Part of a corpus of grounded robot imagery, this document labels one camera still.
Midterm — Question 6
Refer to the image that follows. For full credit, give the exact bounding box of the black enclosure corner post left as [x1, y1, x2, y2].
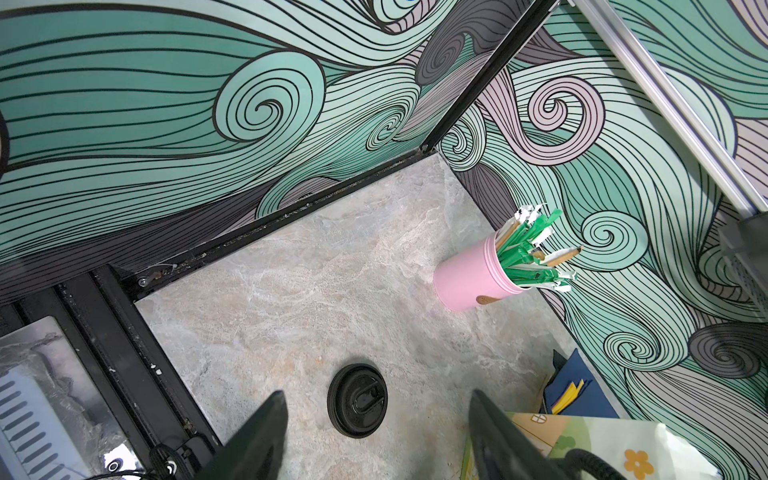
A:
[420, 0, 561, 155]

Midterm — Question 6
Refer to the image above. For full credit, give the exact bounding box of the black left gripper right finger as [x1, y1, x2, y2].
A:
[468, 389, 566, 479]

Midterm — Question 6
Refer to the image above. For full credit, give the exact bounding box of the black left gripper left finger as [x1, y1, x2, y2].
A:
[194, 390, 288, 480]

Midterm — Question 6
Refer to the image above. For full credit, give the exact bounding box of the white paper takeout bag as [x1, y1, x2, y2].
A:
[458, 410, 724, 480]

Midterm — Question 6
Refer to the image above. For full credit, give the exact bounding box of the bundle of wrapped straws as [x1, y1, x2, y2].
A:
[494, 204, 584, 293]

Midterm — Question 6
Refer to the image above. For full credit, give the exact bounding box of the black coffee cup lid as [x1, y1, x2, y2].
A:
[327, 363, 389, 439]

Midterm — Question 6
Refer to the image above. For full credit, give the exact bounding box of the pink straw holder cup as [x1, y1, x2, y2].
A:
[433, 233, 527, 312]

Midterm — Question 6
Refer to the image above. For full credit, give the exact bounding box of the grey aluminium rail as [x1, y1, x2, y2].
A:
[570, 0, 767, 218]

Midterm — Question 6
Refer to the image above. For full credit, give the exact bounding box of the dark blue napkin stack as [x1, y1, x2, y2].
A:
[539, 349, 619, 419]

